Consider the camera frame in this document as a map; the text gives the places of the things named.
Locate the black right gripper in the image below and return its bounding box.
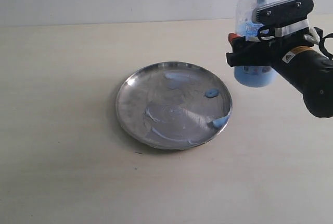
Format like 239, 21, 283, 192
226, 33, 314, 67

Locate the blue lotion pump bottle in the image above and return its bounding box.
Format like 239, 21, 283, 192
234, 0, 277, 88

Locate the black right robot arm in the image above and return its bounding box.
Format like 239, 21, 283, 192
226, 33, 332, 118

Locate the round steel plate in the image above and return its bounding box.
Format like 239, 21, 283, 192
115, 61, 233, 151

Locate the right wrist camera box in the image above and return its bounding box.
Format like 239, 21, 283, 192
252, 0, 314, 41

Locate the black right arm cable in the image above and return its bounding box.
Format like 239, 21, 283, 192
303, 27, 333, 60

